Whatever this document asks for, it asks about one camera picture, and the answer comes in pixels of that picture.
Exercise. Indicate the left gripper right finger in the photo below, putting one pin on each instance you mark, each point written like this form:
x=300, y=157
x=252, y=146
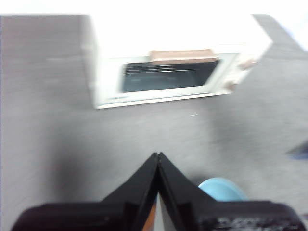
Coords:
x=192, y=211

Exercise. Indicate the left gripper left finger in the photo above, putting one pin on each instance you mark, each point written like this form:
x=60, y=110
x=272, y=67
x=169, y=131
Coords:
x=120, y=211

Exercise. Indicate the blue ceramic bowl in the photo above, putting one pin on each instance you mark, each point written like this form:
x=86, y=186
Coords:
x=223, y=190

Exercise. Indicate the glass oven door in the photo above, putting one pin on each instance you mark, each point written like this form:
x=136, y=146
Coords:
x=168, y=92

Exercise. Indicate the beige oven timer knob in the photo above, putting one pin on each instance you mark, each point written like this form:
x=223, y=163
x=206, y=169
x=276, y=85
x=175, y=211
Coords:
x=230, y=84

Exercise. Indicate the beige oven temperature knob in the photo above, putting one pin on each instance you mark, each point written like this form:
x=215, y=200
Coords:
x=247, y=63

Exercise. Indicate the white toaster oven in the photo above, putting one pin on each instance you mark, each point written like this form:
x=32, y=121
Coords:
x=168, y=33

